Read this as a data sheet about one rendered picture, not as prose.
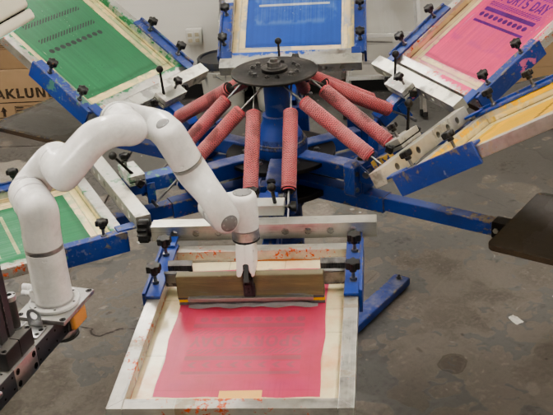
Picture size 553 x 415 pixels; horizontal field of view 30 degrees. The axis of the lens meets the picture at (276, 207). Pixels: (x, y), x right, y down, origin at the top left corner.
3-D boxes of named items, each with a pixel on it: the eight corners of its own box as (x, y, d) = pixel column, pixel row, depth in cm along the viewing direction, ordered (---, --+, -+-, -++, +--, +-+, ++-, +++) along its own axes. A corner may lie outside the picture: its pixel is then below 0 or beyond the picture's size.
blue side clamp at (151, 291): (162, 314, 287) (159, 293, 284) (145, 314, 287) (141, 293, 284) (180, 261, 313) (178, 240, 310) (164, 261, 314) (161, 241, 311)
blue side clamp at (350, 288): (363, 312, 281) (362, 290, 277) (344, 312, 281) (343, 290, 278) (364, 258, 307) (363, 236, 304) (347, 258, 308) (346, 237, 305)
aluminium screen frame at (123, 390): (355, 421, 237) (354, 408, 236) (107, 421, 244) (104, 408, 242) (360, 254, 307) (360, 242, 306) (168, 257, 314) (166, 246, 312)
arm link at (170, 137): (109, 129, 243) (90, 110, 255) (152, 194, 255) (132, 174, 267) (165, 90, 246) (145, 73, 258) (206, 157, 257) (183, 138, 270)
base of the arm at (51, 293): (9, 311, 256) (-3, 257, 249) (34, 286, 267) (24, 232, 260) (65, 318, 252) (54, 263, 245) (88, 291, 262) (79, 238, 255)
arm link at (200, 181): (166, 165, 263) (203, 224, 275) (184, 183, 252) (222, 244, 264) (193, 146, 264) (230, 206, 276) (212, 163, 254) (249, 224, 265)
